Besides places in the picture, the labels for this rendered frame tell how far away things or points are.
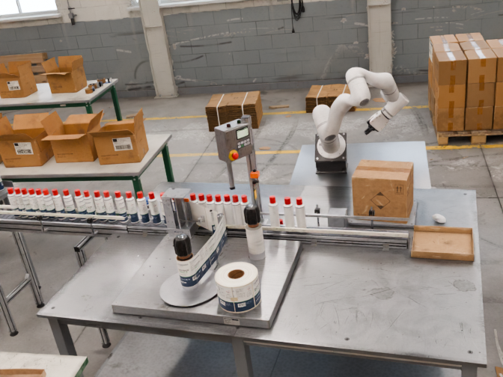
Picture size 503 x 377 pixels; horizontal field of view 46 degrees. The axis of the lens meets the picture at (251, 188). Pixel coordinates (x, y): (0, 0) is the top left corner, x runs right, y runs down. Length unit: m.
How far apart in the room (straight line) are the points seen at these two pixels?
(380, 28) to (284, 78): 1.51
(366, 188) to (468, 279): 0.75
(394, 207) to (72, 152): 2.79
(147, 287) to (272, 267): 0.64
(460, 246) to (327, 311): 0.85
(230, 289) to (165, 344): 1.13
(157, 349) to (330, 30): 5.85
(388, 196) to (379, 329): 0.91
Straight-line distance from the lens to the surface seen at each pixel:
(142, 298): 2.99
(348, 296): 2.88
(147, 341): 3.80
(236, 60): 8.86
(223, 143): 3.20
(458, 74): 6.36
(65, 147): 5.11
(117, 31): 9.34
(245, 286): 2.69
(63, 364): 2.89
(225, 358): 3.55
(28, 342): 4.50
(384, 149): 4.40
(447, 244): 3.26
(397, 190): 3.31
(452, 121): 6.51
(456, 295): 2.91
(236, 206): 3.32
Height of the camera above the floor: 2.56
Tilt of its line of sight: 26 degrees down
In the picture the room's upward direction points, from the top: 8 degrees counter-clockwise
